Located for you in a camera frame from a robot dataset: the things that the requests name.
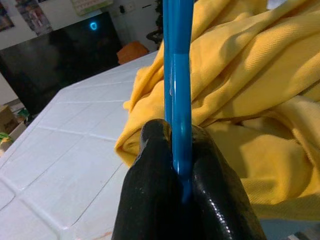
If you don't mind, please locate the blue plastic hanger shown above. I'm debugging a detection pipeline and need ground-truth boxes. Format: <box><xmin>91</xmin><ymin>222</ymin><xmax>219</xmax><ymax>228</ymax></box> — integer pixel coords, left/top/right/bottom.
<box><xmin>162</xmin><ymin>0</ymin><xmax>194</xmax><ymax>204</ymax></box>

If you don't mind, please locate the orange cloth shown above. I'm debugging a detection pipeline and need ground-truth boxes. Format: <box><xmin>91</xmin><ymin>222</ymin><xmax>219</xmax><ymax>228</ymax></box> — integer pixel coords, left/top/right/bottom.
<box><xmin>116</xmin><ymin>41</ymin><xmax>150</xmax><ymax>65</ymax></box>

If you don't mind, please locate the black flat television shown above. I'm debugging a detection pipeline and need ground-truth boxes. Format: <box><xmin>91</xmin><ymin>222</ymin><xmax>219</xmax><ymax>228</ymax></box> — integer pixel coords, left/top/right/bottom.
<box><xmin>0</xmin><ymin>11</ymin><xmax>123</xmax><ymax>118</ymax></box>

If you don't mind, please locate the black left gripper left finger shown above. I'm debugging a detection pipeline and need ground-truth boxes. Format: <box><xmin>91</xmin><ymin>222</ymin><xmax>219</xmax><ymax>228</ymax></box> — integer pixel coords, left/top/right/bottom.
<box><xmin>112</xmin><ymin>119</ymin><xmax>186</xmax><ymax>240</ymax></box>

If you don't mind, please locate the yellow garment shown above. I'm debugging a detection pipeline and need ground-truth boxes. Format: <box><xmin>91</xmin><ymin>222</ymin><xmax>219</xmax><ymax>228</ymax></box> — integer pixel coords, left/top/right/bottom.
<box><xmin>114</xmin><ymin>0</ymin><xmax>320</xmax><ymax>221</ymax></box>

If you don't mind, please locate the white folding table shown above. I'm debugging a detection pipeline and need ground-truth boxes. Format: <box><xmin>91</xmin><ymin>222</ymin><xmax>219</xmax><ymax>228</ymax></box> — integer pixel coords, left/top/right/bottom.
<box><xmin>0</xmin><ymin>51</ymin><xmax>320</xmax><ymax>240</ymax></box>

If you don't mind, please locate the dark artificial plant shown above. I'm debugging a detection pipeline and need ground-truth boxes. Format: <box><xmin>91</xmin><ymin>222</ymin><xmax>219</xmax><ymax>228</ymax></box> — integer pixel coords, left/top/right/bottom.
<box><xmin>146</xmin><ymin>0</ymin><xmax>165</xmax><ymax>51</ymax></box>

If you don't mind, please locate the colourful wall poster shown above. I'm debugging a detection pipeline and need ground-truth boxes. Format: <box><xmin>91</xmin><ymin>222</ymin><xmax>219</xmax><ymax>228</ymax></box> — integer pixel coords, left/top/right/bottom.
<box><xmin>16</xmin><ymin>0</ymin><xmax>52</xmax><ymax>36</ymax></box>
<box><xmin>0</xmin><ymin>0</ymin><xmax>16</xmax><ymax>32</ymax></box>

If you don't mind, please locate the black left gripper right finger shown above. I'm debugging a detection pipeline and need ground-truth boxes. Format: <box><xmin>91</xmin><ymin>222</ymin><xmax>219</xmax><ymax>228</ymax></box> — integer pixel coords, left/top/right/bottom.
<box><xmin>189</xmin><ymin>124</ymin><xmax>266</xmax><ymax>240</ymax></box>

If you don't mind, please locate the brown cardboard box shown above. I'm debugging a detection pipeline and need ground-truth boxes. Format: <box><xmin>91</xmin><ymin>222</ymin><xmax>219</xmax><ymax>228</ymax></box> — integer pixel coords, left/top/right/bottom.
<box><xmin>0</xmin><ymin>104</ymin><xmax>20</xmax><ymax>137</ymax></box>

